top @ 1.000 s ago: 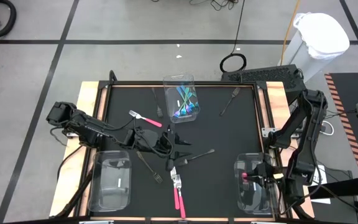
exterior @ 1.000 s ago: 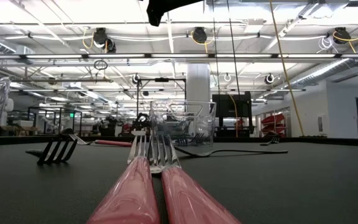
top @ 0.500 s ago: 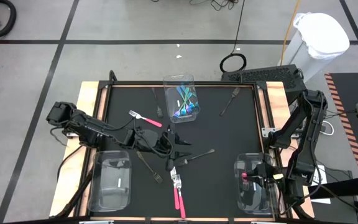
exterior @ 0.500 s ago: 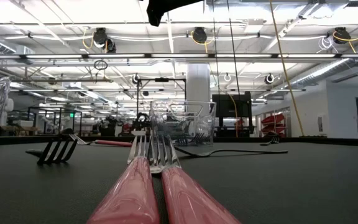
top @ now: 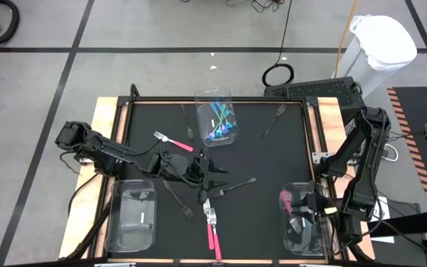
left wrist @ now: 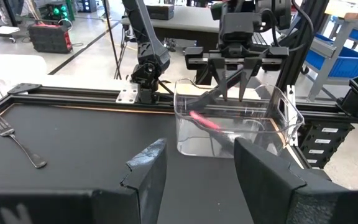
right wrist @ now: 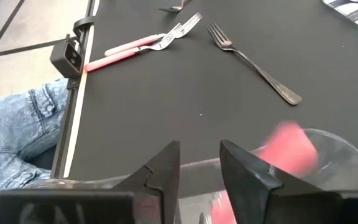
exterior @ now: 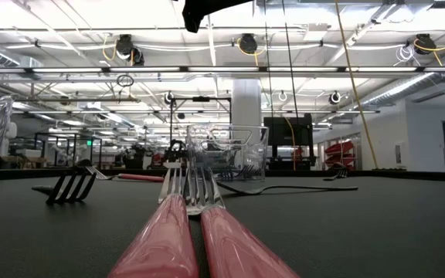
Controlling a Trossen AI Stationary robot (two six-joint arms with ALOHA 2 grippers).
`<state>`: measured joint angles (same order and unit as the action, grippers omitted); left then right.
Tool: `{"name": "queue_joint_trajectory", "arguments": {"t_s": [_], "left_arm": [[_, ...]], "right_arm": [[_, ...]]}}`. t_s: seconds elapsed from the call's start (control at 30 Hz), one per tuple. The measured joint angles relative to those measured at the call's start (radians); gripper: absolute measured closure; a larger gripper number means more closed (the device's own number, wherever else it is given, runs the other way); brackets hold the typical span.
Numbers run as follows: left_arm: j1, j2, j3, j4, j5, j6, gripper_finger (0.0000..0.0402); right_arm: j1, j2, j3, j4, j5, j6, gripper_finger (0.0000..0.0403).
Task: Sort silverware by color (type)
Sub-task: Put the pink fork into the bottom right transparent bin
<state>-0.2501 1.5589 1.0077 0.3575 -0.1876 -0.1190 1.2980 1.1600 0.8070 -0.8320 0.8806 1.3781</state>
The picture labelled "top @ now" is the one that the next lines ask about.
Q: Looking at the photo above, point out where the white charger cable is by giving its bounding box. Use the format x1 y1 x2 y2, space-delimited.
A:
382 142 400 163

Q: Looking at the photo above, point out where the black computer case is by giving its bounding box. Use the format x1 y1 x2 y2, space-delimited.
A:
263 76 367 125

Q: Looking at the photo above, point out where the yellow cable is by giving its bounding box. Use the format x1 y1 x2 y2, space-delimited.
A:
333 0 360 79

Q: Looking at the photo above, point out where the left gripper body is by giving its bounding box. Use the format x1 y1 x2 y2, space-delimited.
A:
187 148 209 204

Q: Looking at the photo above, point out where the white paper sheet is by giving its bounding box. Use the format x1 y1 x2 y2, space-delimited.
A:
368 194 396 245

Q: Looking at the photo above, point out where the iridescent blue spoon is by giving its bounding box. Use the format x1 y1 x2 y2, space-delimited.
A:
221 103 233 135

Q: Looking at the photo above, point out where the black floor cable tangle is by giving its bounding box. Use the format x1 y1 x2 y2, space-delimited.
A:
178 0 287 14

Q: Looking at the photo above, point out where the clear plastic bin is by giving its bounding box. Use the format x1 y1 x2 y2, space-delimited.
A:
279 181 333 257
104 179 158 254
193 87 239 148

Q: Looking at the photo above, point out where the dark silver fork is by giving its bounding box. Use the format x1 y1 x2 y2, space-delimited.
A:
180 104 196 141
261 103 288 139
161 179 195 220
212 177 257 200

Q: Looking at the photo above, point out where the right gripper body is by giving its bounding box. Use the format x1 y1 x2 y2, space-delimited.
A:
308 187 339 223

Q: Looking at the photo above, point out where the hazard-striped black floor mat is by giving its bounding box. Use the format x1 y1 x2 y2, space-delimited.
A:
386 85 427 211

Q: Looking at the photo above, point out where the black coiled floor cable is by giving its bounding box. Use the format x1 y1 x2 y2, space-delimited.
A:
261 0 296 88

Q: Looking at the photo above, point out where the white-bagged trash can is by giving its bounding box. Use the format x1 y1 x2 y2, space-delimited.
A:
331 13 418 98

